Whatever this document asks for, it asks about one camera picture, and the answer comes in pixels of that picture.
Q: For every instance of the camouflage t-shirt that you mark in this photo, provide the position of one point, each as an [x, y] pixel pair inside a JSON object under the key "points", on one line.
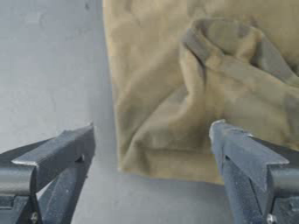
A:
{"points": [[194, 87]]}

